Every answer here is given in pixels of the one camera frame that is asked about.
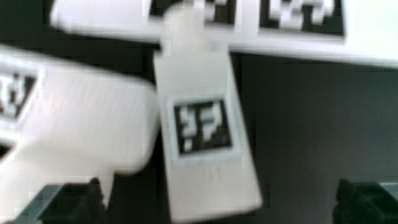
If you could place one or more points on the white marker base plate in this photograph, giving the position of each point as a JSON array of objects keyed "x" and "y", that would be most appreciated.
[{"x": 332, "y": 30}]

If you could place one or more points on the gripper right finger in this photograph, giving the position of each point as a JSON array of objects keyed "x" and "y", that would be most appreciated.
[{"x": 367, "y": 203}]

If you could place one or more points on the white chair back part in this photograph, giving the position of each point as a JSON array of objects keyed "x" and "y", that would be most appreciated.
[{"x": 79, "y": 126}]

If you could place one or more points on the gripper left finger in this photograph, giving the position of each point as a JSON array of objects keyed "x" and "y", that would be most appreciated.
[{"x": 67, "y": 204}]

